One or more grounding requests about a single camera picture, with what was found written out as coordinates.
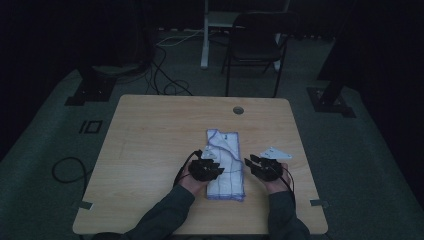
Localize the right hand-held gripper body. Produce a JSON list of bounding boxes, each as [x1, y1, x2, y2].
[[253, 146, 293, 183]]

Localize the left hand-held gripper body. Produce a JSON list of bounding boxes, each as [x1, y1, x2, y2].
[[187, 146, 221, 183]]

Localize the white cloth with purple edge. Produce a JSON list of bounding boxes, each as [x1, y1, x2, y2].
[[205, 128, 247, 202]]

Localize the person's right hand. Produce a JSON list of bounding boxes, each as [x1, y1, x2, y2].
[[264, 162, 290, 195]]

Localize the black stand with base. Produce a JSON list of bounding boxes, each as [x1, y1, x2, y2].
[[306, 0, 357, 119]]

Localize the black folding chair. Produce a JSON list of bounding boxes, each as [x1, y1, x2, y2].
[[221, 10, 300, 98]]

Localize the black stand base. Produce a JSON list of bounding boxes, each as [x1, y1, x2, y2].
[[64, 65, 118, 107]]

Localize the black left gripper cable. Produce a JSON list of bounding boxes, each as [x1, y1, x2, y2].
[[172, 149, 203, 188]]

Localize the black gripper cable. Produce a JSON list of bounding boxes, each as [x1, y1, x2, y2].
[[172, 149, 203, 188], [275, 165, 297, 205]]

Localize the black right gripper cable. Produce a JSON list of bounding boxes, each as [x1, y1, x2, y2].
[[275, 165, 297, 205]]

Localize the black tangled floor cables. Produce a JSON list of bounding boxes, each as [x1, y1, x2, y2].
[[145, 45, 194, 97]]

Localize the white floor cable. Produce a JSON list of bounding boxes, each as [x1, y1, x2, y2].
[[155, 29, 205, 47]]

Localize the black looped floor cable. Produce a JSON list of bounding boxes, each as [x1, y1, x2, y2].
[[51, 156, 90, 196]]

